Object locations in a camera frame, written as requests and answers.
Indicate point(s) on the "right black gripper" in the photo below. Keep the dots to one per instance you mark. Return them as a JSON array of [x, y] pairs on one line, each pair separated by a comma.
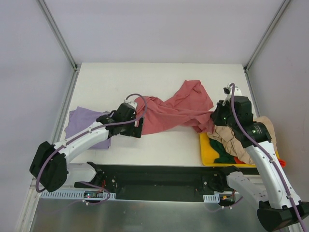
[[217, 116]]

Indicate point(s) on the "pink red t shirt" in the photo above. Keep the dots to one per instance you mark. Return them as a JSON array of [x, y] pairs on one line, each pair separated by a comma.
[[190, 106]]

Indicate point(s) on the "right aluminium frame post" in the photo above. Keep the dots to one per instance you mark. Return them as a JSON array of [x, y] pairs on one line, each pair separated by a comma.
[[268, 32]]

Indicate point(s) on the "white cable duct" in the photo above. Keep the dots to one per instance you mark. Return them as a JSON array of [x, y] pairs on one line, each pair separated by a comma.
[[78, 195], [215, 198]]

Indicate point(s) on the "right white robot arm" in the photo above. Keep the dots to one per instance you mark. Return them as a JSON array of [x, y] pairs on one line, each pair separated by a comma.
[[278, 206]]

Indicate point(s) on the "right white cable duct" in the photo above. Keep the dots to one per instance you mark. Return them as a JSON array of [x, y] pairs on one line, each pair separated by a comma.
[[215, 198]]

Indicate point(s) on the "left aluminium frame post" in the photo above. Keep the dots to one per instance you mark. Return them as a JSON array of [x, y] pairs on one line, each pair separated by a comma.
[[56, 32]]

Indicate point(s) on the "aluminium frame post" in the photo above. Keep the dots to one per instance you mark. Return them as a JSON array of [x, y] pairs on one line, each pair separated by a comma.
[[56, 32], [268, 32]]

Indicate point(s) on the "aluminium front frame rail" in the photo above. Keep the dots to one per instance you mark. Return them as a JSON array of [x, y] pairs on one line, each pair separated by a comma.
[[33, 183]]

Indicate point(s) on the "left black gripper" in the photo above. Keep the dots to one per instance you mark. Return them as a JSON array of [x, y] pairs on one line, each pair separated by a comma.
[[138, 126]]

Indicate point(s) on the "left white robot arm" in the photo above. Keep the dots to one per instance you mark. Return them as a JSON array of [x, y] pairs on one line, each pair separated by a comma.
[[50, 165]]

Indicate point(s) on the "folded lavender t shirt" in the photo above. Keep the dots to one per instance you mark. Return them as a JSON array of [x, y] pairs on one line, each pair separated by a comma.
[[81, 119]]

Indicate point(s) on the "dark green t shirt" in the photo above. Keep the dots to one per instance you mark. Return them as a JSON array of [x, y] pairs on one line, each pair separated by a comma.
[[224, 157]]

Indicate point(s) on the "left white cable duct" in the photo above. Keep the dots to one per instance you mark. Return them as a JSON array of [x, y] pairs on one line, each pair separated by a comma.
[[78, 195]]

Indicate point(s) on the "yellow plastic tray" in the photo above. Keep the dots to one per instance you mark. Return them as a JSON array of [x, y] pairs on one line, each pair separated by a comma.
[[208, 155]]

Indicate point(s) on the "orange t shirt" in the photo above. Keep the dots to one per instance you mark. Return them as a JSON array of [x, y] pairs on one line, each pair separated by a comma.
[[282, 162]]

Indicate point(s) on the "beige t shirt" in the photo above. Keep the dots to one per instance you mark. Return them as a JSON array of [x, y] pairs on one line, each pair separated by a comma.
[[232, 146]]

